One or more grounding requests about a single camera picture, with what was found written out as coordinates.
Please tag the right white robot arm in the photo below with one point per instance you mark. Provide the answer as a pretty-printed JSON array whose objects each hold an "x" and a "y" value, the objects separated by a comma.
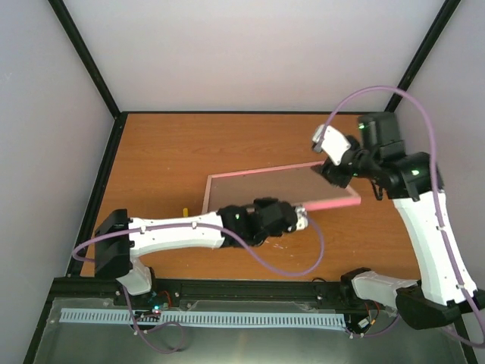
[{"x": 438, "y": 299}]

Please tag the metal base plate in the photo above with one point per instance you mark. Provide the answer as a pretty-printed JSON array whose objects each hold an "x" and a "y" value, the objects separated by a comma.
[{"x": 389, "y": 341}]

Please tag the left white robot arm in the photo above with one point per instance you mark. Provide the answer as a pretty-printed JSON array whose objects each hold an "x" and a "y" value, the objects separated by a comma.
[{"x": 122, "y": 240}]

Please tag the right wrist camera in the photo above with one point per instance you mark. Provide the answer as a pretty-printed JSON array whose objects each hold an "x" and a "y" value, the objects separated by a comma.
[{"x": 330, "y": 141}]

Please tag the light blue cable duct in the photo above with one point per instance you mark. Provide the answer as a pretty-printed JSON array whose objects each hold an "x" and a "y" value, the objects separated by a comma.
[{"x": 207, "y": 319}]

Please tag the black aluminium rail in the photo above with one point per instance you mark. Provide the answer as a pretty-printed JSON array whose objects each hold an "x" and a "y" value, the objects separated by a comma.
[{"x": 179, "y": 293}]

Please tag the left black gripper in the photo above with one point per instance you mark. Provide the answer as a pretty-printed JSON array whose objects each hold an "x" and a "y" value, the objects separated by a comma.
[{"x": 261, "y": 202}]

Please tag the pink picture frame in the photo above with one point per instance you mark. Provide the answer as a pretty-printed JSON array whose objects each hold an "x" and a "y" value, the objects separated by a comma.
[{"x": 298, "y": 184}]

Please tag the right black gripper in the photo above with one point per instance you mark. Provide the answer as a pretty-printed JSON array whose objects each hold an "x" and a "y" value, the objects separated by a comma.
[{"x": 331, "y": 174}]

